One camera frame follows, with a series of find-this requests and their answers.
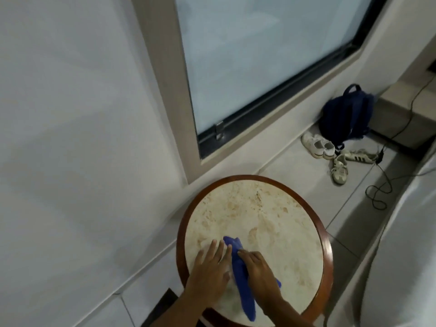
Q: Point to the person's left hand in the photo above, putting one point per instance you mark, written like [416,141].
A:
[207,279]

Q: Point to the person's right hand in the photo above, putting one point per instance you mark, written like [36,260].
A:
[264,284]

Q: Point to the person's right fingers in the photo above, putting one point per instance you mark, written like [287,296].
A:
[248,258]

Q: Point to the person's left thumb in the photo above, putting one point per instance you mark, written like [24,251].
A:
[229,274]

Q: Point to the blue cleaning cloth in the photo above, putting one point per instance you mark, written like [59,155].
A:
[241,289]

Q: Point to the person's left forearm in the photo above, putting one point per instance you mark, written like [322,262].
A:
[184,313]

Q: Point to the person's right forearm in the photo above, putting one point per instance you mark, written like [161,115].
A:
[282,315]

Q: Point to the round marble-top wooden table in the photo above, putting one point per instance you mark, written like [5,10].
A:
[259,214]

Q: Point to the striped beige sneaker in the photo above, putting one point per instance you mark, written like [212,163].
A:
[359,155]
[339,170]

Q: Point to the metal window latch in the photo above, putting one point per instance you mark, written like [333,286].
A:
[219,130]

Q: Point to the white sneaker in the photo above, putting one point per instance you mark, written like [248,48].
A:
[328,148]
[311,143]

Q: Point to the white bed sheet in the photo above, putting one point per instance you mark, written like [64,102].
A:
[408,251]

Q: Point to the navy blue backpack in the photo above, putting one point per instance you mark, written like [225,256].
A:
[347,115]

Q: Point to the frosted glass window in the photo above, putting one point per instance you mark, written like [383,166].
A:
[255,57]

